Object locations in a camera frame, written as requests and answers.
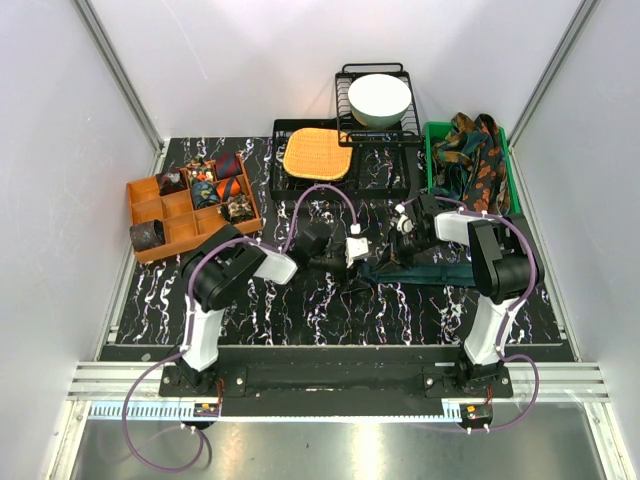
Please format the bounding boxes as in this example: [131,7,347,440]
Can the rolled beige patterned tie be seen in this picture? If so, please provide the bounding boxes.
[220,194,255,224]

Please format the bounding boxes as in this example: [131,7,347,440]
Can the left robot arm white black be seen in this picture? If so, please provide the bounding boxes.
[180,224,369,396]

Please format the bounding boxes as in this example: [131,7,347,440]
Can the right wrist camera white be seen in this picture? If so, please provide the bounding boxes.
[394,203,415,234]

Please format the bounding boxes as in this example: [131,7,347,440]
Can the orange woven pot holder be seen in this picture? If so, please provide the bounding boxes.
[283,127,353,181]

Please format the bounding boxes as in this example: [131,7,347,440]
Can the brown teal patterned tie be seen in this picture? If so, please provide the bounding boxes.
[431,112,483,199]

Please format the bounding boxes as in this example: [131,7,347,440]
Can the rolled dark floral tie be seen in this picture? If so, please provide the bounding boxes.
[155,169,187,197]

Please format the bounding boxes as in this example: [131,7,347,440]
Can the rolled navy orange striped tie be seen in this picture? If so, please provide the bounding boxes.
[216,175,248,202]

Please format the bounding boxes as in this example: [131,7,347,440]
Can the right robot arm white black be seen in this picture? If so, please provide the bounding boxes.
[373,194,544,397]

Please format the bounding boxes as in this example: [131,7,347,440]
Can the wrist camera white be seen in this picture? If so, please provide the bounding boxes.
[394,203,415,234]
[345,237,370,268]

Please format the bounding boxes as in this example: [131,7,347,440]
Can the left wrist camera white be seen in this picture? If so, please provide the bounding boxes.
[345,237,370,268]

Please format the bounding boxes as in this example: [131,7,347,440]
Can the black wire tray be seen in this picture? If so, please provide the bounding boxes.
[268,118,411,201]

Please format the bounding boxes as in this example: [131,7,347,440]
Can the black wire dish rack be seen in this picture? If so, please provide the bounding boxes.
[334,62,421,146]

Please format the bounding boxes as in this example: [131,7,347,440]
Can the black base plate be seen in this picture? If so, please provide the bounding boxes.
[159,346,513,420]

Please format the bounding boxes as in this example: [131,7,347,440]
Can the rolled blue paisley tie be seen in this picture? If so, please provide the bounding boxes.
[191,181,221,210]

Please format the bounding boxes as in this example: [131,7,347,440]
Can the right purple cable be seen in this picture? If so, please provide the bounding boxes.
[394,194,542,434]

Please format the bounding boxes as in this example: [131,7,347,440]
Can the orange wooden divided box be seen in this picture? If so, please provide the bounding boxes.
[126,152,262,264]

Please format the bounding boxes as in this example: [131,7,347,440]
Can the brown blue tie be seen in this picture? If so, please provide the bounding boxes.
[129,219,165,252]

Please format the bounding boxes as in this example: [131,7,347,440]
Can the white bowl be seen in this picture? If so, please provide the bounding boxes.
[347,74,413,129]

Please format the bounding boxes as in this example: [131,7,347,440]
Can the navy tie orange flowers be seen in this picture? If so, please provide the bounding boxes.
[453,114,511,215]

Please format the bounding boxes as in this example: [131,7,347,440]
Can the dark green tie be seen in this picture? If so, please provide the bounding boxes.
[360,263,476,288]

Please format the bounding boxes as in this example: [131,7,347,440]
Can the green plastic bin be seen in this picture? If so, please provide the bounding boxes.
[423,119,522,216]

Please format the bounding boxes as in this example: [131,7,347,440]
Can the rolled maroon striped tie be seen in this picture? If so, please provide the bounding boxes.
[214,153,243,180]

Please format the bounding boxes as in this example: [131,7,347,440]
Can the rolled colourful floral tie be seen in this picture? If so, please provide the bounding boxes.
[186,161,217,184]

